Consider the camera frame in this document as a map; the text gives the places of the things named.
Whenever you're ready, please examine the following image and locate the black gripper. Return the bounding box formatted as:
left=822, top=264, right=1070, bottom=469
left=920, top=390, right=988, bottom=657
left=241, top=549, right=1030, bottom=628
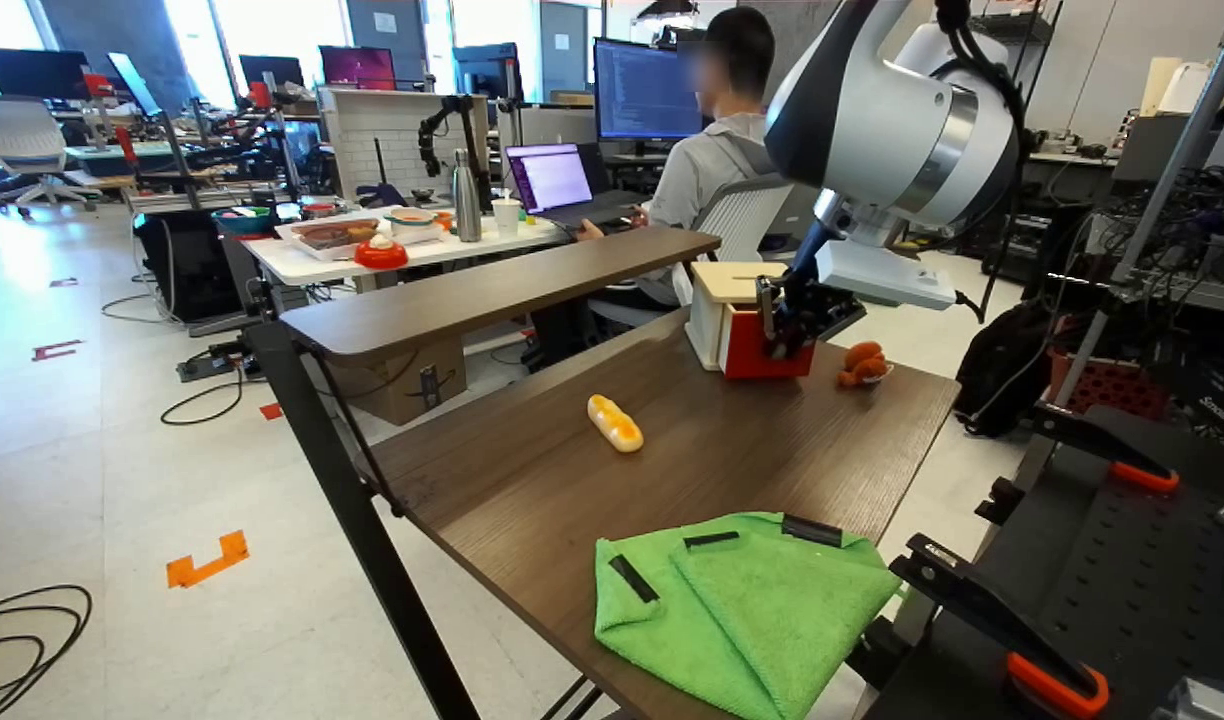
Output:
left=757, top=264, right=862, bottom=360

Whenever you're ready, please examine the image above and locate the red drawer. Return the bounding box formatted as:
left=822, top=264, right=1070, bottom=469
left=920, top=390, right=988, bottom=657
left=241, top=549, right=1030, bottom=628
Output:
left=720, top=310, right=816, bottom=385

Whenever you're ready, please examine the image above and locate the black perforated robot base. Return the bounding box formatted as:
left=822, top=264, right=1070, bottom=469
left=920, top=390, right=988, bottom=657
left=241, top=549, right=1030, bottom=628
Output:
left=862, top=408, right=1224, bottom=720

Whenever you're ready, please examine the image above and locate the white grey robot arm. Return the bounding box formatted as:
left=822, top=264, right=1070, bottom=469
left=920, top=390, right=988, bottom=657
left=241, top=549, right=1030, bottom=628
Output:
left=757, top=0, right=1026, bottom=357

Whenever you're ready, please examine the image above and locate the orange plush toy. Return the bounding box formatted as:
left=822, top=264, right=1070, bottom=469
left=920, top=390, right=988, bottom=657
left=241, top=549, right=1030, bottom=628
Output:
left=834, top=340, right=889, bottom=390

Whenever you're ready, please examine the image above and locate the wooden box with slot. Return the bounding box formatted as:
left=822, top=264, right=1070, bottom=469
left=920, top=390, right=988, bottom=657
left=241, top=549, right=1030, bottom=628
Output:
left=684, top=259, right=779, bottom=371

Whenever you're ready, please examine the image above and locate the seated person grey hoodie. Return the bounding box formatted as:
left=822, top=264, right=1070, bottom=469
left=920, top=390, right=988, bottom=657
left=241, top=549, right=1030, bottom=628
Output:
left=635, top=9, right=787, bottom=230

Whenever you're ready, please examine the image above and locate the open laptop purple screen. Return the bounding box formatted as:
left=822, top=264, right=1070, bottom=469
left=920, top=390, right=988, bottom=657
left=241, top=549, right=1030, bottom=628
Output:
left=509, top=145, right=640, bottom=231

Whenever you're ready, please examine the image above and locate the computer monitor blue screen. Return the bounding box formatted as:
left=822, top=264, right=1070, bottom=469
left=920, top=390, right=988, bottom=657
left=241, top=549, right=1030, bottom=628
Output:
left=595, top=40, right=701, bottom=139

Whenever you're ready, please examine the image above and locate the green cloth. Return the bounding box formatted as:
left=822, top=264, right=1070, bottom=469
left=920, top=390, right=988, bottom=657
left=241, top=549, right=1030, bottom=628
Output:
left=592, top=512, right=899, bottom=720

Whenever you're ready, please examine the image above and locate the white paper cup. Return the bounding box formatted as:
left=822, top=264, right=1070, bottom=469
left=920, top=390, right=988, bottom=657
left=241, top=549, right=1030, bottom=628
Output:
left=492, top=199, right=521, bottom=239

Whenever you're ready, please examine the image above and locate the black orange clamp far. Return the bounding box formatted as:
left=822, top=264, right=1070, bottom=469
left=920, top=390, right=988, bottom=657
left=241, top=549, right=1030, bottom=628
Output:
left=1030, top=404, right=1178, bottom=498

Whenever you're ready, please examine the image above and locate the black orange clamp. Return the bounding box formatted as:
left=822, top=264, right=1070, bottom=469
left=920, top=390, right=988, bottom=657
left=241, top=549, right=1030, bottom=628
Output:
left=1030, top=404, right=1178, bottom=498
left=891, top=534, right=1110, bottom=720

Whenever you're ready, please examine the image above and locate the silver water bottle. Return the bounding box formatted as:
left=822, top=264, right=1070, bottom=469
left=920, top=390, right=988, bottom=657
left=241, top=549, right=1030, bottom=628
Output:
left=450, top=150, right=482, bottom=243

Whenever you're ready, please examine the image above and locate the cardboard box under desk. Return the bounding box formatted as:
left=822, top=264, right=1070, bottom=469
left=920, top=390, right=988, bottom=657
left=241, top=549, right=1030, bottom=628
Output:
left=327, top=340, right=462, bottom=425

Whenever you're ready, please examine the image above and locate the black orange clamp near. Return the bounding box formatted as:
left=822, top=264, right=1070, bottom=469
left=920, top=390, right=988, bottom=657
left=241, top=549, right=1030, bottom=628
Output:
left=891, top=534, right=1110, bottom=720

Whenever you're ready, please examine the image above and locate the red object on desk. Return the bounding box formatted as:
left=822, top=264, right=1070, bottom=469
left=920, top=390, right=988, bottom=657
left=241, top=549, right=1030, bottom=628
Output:
left=354, top=231, right=409, bottom=271

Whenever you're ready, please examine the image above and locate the black floor cable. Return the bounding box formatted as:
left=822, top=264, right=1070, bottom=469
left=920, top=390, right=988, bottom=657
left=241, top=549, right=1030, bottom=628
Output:
left=0, top=582, right=97, bottom=720

